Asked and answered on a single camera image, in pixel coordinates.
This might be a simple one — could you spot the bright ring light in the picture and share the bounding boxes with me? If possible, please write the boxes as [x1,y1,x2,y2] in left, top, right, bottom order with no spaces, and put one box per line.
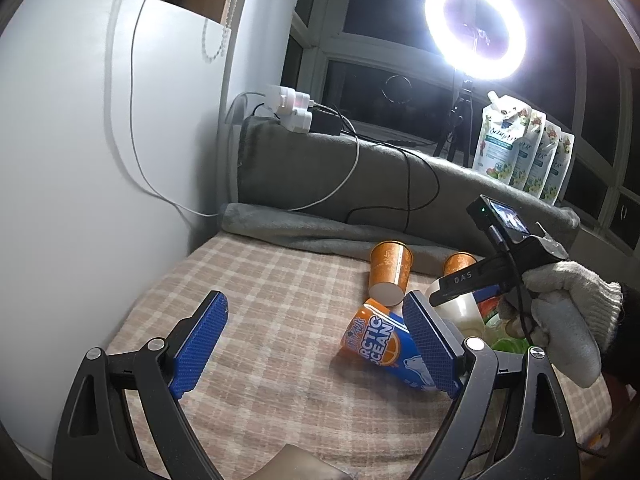
[424,0,527,80]

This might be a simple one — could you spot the orange paper cup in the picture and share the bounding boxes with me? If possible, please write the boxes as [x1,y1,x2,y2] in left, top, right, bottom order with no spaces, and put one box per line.
[442,252,477,275]
[369,240,413,307]

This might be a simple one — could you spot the black power cable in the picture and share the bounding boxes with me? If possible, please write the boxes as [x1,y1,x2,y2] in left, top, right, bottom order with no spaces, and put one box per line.
[249,101,443,236]

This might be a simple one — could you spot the white charging cable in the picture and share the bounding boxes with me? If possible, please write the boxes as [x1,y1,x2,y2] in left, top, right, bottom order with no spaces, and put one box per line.
[127,0,362,218]

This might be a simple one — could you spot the white knit gloved right hand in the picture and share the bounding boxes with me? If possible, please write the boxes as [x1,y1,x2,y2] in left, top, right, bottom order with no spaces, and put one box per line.
[498,260,624,388]

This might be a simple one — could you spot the cream plastic cup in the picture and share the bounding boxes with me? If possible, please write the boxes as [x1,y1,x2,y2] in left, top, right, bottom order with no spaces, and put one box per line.
[425,281,486,339]

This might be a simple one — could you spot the white bead curtain chain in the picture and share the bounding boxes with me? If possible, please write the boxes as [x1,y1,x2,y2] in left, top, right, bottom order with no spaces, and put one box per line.
[200,15,234,61]

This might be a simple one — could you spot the blue orange Arctic Ocean can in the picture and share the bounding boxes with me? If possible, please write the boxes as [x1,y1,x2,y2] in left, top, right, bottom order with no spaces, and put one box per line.
[341,298,436,391]

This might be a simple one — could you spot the orange paper cup right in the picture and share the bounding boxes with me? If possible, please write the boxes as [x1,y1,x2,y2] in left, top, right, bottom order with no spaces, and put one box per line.
[442,252,477,275]

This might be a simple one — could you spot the black power adapter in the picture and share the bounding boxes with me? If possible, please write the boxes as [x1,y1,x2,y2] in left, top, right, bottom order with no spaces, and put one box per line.
[310,110,343,136]

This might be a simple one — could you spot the white refill pouch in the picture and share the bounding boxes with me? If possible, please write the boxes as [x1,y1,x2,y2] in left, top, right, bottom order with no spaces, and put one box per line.
[524,122,562,198]
[472,91,532,184]
[510,110,546,190]
[540,131,575,206]

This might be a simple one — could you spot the black tripod stand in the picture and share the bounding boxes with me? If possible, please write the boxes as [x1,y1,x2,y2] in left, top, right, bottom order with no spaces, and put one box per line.
[434,77,474,168]

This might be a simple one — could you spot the green tea drink carton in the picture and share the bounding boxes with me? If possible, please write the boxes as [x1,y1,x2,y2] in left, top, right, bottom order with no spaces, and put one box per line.
[491,337,529,354]

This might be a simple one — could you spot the orange paper cup left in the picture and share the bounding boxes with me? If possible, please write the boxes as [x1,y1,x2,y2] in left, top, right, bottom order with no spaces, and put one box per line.
[369,240,413,307]

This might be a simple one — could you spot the white power strip with plugs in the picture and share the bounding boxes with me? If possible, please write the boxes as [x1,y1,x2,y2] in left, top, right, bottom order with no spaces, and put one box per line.
[265,86,312,133]

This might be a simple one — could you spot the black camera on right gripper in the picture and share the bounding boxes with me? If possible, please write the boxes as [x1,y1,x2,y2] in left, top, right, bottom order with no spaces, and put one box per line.
[466,195,530,245]

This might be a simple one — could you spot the green grapefruit drink can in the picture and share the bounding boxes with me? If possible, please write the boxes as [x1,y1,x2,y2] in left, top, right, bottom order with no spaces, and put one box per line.
[477,296,502,323]

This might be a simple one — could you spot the pink plaid table cloth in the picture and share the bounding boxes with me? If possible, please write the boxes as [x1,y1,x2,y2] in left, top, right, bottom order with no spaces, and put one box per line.
[105,233,614,480]

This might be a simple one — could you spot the white refill pouch front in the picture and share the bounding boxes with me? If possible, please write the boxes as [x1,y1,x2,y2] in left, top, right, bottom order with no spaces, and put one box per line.
[472,91,532,184]

